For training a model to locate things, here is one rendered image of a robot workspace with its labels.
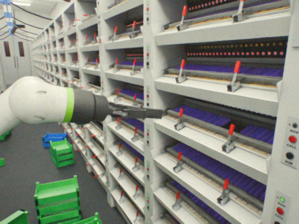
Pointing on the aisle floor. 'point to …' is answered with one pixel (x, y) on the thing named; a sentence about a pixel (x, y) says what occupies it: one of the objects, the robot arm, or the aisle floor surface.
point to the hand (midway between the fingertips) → (152, 113)
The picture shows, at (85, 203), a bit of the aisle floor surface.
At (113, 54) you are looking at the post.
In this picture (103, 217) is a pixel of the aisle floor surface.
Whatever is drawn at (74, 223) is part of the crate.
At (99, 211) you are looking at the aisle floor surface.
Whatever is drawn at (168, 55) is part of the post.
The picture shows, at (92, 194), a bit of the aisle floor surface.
